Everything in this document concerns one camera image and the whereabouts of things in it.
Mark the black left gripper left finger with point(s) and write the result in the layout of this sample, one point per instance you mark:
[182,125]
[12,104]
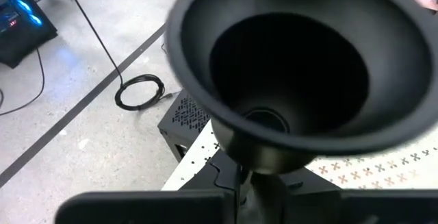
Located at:
[147,208]

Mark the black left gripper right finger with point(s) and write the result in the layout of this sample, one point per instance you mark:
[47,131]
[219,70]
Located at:
[383,208]

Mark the black candlestick holder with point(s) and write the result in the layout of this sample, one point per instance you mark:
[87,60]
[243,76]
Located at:
[291,63]

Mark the green perforated metal stand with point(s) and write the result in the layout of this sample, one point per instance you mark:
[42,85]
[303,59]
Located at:
[376,172]

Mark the black perforated metal box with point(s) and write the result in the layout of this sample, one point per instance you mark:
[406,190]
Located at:
[183,121]

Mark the computer case blue lights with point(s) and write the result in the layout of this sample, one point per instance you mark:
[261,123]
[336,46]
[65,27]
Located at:
[20,22]

